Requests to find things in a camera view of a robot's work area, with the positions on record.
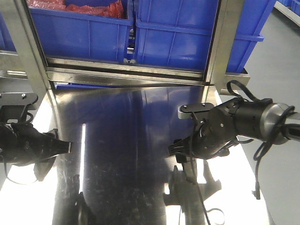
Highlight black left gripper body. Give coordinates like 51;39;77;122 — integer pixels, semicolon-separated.
0;123;72;166

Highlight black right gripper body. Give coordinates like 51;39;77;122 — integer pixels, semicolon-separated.
168;104;239;160

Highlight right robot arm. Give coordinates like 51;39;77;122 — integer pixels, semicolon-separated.
168;97;300;160

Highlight right blue plastic crate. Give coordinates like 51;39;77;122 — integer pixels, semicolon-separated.
134;0;275;73

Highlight blue plastic crate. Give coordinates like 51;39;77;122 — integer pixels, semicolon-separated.
134;0;275;73
30;0;134;62

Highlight left blue plastic crate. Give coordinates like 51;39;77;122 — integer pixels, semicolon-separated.
30;0;134;62

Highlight red bagged parts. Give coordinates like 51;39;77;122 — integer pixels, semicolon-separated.
27;0;124;19

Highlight left camera cable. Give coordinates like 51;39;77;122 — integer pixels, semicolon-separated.
0;112;59;186

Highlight black camera cable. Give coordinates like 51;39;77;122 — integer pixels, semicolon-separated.
187;80;296;225

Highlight steel rack shelf rail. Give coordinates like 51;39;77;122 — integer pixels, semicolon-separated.
0;50;251;94

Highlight steel rack left post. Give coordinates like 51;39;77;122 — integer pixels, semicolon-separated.
0;0;52;109

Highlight steel rack post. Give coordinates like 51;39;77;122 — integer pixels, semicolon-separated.
0;0;52;109
203;0;244;93

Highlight steel rack right post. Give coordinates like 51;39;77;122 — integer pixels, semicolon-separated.
203;0;244;93

